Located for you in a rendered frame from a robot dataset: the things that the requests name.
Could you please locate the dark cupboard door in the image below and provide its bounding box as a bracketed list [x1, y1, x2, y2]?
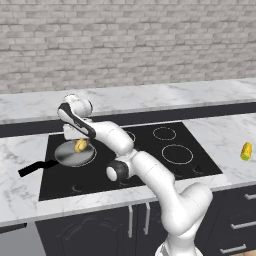
[133, 199, 168, 256]
[34, 205, 136, 256]

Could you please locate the yellow green corn cob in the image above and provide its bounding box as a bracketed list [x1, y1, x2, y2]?
[240, 141, 254, 162]

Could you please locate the silver cupboard door handle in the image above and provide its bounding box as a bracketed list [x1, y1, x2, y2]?
[127, 205, 134, 239]
[143, 202, 151, 236]

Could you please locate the dark drawer front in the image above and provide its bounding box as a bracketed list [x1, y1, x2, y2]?
[211, 185, 256, 221]
[201, 238, 256, 256]
[208, 213, 256, 246]

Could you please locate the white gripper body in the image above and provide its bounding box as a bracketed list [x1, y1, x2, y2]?
[63, 123, 89, 141]

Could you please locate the black hob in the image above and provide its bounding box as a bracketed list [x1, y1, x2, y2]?
[38, 121, 224, 202]

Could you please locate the grey appliance front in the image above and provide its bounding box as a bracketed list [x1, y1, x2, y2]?
[0, 222, 47, 256]

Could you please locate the grey pan with black handle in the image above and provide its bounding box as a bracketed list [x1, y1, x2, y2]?
[17, 139, 98, 179]

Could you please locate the yellow potato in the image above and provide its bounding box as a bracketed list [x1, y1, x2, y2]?
[73, 138, 89, 155]

